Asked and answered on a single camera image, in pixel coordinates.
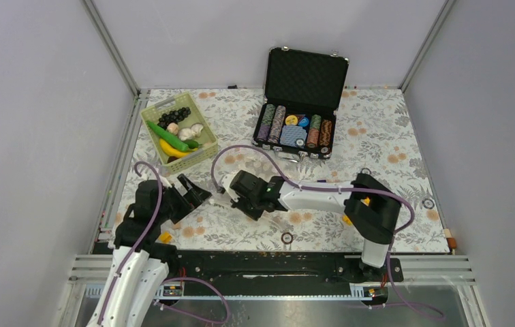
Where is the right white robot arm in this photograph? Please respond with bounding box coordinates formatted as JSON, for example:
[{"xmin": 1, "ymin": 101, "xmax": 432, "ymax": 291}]
[{"xmin": 219, "ymin": 170, "xmax": 402, "ymax": 281}]

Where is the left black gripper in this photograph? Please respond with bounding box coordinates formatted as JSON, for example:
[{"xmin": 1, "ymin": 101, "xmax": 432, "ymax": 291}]
[{"xmin": 155, "ymin": 174, "xmax": 211, "ymax": 223}]

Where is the yellow banana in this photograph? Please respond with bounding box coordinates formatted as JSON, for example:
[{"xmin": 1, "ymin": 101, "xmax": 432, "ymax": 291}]
[{"xmin": 159, "ymin": 139, "xmax": 197, "ymax": 158}]

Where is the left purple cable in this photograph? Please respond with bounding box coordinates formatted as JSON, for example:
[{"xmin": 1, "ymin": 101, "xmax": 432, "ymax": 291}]
[{"xmin": 97, "ymin": 161, "xmax": 232, "ymax": 326}]

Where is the white mushroom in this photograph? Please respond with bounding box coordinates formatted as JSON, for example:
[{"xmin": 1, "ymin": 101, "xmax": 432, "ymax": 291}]
[{"xmin": 177, "ymin": 123, "xmax": 204, "ymax": 141}]

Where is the light green plastic basket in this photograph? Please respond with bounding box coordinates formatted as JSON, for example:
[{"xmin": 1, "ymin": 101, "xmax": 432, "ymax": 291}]
[{"xmin": 140, "ymin": 93, "xmax": 217, "ymax": 174}]

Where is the clear zip top bag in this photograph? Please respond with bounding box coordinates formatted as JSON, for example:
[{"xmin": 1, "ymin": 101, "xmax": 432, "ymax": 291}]
[{"xmin": 210, "ymin": 150, "xmax": 337, "ymax": 221}]

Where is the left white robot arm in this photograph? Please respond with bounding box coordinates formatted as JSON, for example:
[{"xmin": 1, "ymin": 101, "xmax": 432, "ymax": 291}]
[{"xmin": 88, "ymin": 174, "xmax": 211, "ymax": 326}]

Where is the long green pepper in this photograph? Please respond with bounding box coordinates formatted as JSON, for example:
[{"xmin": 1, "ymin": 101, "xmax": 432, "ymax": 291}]
[{"xmin": 146, "ymin": 121, "xmax": 190, "ymax": 152}]

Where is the small dark green pepper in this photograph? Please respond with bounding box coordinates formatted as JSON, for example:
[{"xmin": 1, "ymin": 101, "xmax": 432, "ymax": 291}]
[{"xmin": 183, "ymin": 140, "xmax": 200, "ymax": 149}]

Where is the black poker chip case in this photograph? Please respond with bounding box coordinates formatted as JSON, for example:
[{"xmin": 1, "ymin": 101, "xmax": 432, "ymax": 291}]
[{"xmin": 251, "ymin": 47, "xmax": 349, "ymax": 160}]

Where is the yellow plastic triangle tool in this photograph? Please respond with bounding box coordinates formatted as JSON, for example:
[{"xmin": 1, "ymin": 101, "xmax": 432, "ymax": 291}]
[{"xmin": 342, "ymin": 215, "xmax": 353, "ymax": 226}]

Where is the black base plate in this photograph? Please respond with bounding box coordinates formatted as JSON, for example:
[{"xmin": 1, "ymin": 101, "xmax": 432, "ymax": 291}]
[{"xmin": 93, "ymin": 241, "xmax": 405, "ymax": 298}]

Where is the black grape bunch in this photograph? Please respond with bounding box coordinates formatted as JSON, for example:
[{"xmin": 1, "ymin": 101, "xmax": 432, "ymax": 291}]
[{"xmin": 157, "ymin": 107, "xmax": 191, "ymax": 129}]

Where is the garlic bulb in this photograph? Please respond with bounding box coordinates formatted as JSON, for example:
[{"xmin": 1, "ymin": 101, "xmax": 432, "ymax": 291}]
[{"xmin": 166, "ymin": 122, "xmax": 180, "ymax": 136}]

